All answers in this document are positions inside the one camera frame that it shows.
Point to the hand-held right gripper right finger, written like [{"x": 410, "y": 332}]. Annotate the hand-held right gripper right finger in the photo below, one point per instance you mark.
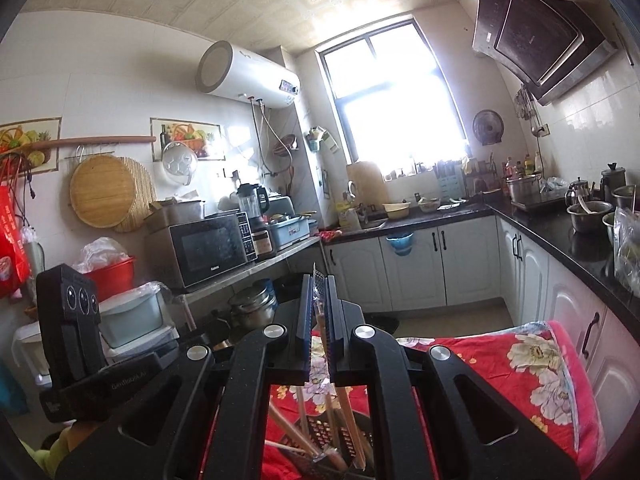
[{"x": 334, "y": 320}]

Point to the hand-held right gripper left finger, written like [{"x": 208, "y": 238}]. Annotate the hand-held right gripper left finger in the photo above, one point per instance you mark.
[{"x": 305, "y": 320}]

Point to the black mesh utensil holder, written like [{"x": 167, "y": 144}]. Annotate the black mesh utensil holder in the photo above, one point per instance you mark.
[{"x": 322, "y": 427}]

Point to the pale wooden chopstick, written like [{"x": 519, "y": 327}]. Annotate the pale wooden chopstick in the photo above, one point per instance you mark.
[{"x": 287, "y": 447}]

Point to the person's left forearm green sleeve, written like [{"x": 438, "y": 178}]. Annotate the person's left forearm green sleeve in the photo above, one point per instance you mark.
[{"x": 45, "y": 460}]

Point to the white plastic bucket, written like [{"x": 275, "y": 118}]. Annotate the white plastic bucket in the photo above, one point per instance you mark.
[{"x": 30, "y": 355}]

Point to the steel cooking pot with lid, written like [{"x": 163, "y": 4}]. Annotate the steel cooking pot with lid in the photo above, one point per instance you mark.
[{"x": 252, "y": 305}]

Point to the steel shelf table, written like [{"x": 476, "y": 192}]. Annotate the steel shelf table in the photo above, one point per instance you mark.
[{"x": 280, "y": 260}]

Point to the light blue plastic container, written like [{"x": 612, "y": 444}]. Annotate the light blue plastic container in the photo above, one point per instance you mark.
[{"x": 132, "y": 312}]

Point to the red plastic basin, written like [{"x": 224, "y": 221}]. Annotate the red plastic basin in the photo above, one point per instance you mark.
[{"x": 112, "y": 280}]

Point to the blue dish rack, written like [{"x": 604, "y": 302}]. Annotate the blue dish rack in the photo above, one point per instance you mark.
[{"x": 290, "y": 232}]

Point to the clear plastic bag in basin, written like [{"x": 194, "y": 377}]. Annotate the clear plastic bag in basin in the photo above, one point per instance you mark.
[{"x": 102, "y": 255}]

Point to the blue bowl on cabinet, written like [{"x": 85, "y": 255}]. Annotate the blue bowl on cabinet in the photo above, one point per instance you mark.
[{"x": 400, "y": 245}]

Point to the red shopping bag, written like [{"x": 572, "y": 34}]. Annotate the red shopping bag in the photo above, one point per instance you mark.
[{"x": 12, "y": 245}]

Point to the black microwave oven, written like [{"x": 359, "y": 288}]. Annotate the black microwave oven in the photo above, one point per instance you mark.
[{"x": 210, "y": 250}]

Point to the yellow bowl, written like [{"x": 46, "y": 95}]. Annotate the yellow bowl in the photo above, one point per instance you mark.
[{"x": 396, "y": 210}]

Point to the black blender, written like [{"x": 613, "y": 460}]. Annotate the black blender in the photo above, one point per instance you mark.
[{"x": 252, "y": 202}]

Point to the pale wooden cutting board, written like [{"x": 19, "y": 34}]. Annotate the pale wooden cutting board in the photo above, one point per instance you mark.
[{"x": 367, "y": 182}]

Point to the white kitchen cabinets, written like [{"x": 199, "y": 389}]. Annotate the white kitchen cabinets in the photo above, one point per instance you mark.
[{"x": 475, "y": 270}]

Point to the round bamboo cutting board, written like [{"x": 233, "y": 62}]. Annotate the round bamboo cutting board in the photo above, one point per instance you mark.
[{"x": 102, "y": 192}]

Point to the round woven mat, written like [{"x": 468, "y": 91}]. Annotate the round woven mat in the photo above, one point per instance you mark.
[{"x": 145, "y": 195}]

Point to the metal box appliance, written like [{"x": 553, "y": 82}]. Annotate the metal box appliance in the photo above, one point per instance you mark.
[{"x": 175, "y": 215}]

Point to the red floral blanket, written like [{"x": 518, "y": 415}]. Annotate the red floral blanket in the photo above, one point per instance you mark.
[{"x": 500, "y": 375}]

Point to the green hanging organizer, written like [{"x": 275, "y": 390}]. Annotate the green hanging organizer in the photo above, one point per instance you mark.
[{"x": 322, "y": 139}]

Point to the white round mesh cover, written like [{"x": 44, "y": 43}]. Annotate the white round mesh cover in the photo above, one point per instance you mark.
[{"x": 179, "y": 165}]

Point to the wooden rolling pin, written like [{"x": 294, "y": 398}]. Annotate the wooden rolling pin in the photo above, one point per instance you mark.
[{"x": 100, "y": 141}]

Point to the large steel stockpot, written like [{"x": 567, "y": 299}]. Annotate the large steel stockpot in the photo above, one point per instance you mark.
[{"x": 524, "y": 187}]

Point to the kitchen window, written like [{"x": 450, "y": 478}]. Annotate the kitchen window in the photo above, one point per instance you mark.
[{"x": 395, "y": 95}]

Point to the steel baking tray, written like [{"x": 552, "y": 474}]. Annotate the steel baking tray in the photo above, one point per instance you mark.
[{"x": 540, "y": 202}]

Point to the black kitchen countertop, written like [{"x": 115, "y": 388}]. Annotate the black kitchen countertop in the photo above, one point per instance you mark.
[{"x": 560, "y": 240}]

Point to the white electric water heater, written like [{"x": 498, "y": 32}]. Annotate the white electric water heater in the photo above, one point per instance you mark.
[{"x": 250, "y": 72}]

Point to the small steel teapot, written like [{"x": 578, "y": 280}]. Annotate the small steel teapot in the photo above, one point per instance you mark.
[{"x": 577, "y": 192}]

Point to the steel bowl with spoon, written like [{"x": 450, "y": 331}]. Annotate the steel bowl with spoon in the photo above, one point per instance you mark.
[{"x": 590, "y": 217}]

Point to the hanging steel ladles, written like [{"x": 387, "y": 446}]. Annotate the hanging steel ladles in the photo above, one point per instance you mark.
[{"x": 527, "y": 107}]

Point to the tall steel kettle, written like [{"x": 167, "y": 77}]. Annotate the tall steel kettle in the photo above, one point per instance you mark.
[{"x": 613, "y": 180}]

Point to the black range hood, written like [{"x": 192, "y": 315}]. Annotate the black range hood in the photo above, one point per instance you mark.
[{"x": 540, "y": 35}]

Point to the fruit picture wall tile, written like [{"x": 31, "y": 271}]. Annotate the fruit picture wall tile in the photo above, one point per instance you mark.
[
  {"x": 187, "y": 130},
  {"x": 25, "y": 140}
]

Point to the round wall exhaust fan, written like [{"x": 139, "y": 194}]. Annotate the round wall exhaust fan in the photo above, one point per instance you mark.
[{"x": 488, "y": 127}]

